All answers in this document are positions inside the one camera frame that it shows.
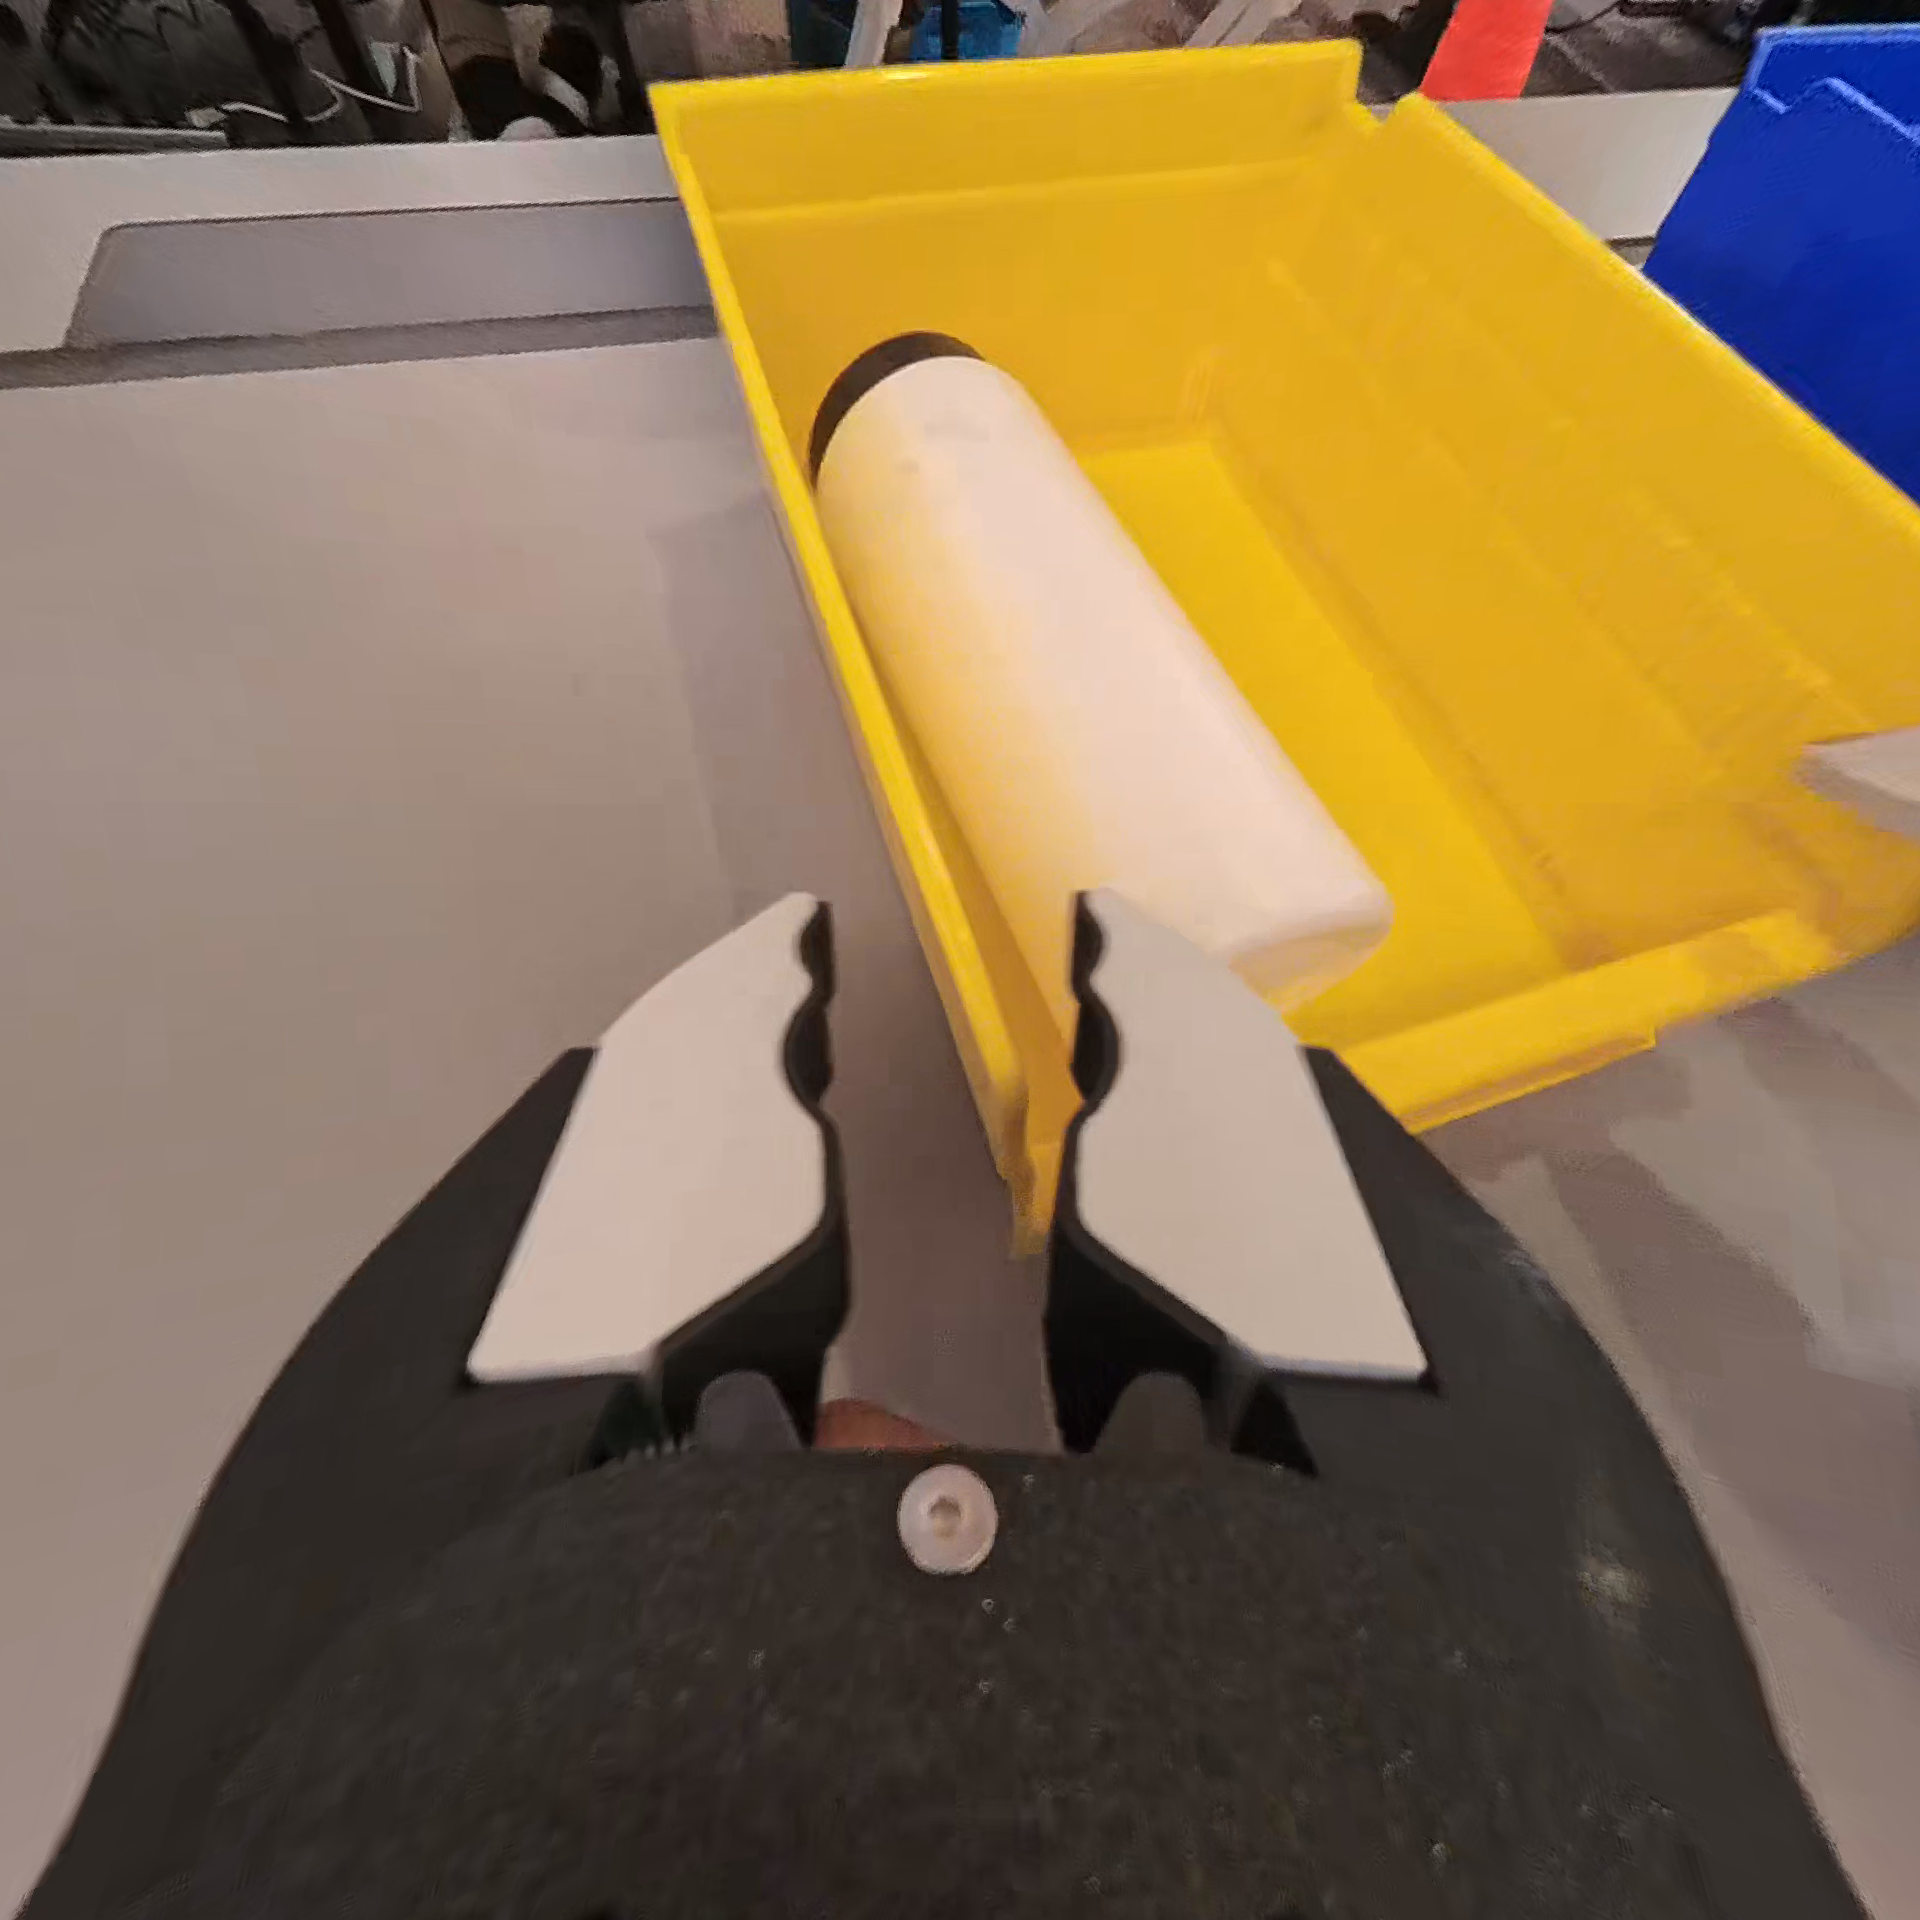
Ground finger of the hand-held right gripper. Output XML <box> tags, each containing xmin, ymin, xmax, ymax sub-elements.
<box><xmin>1792</xmin><ymin>732</ymin><xmax>1920</xmax><ymax>840</ymax></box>

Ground grey table cable hatch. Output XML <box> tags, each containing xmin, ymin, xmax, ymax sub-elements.
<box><xmin>67</xmin><ymin>199</ymin><xmax>712</xmax><ymax>350</ymax></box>

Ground blue floor box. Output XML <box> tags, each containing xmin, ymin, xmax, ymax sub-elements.
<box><xmin>907</xmin><ymin>0</ymin><xmax>1029</xmax><ymax>63</ymax></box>

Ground blue storage bin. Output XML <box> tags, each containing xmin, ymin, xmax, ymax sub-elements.
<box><xmin>1642</xmin><ymin>23</ymin><xmax>1920</xmax><ymax>506</ymax></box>

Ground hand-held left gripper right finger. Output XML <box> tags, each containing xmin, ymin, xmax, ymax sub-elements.
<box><xmin>1044</xmin><ymin>890</ymin><xmax>1431</xmax><ymax>1453</ymax></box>

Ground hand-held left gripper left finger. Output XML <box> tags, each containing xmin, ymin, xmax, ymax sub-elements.
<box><xmin>468</xmin><ymin>896</ymin><xmax>847</xmax><ymax>1448</ymax></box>

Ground yellow storage bin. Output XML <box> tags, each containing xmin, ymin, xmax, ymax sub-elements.
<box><xmin>647</xmin><ymin>38</ymin><xmax>1920</xmax><ymax>1254</ymax></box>

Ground orange traffic cone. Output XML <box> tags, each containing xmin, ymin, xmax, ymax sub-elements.
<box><xmin>1418</xmin><ymin>0</ymin><xmax>1555</xmax><ymax>104</ymax></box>

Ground white plastic bottle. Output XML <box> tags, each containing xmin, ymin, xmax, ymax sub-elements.
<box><xmin>810</xmin><ymin>351</ymin><xmax>1396</xmax><ymax>1010</ymax></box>

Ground black bottle lid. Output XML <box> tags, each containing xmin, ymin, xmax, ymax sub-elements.
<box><xmin>806</xmin><ymin>334</ymin><xmax>984</xmax><ymax>483</ymax></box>

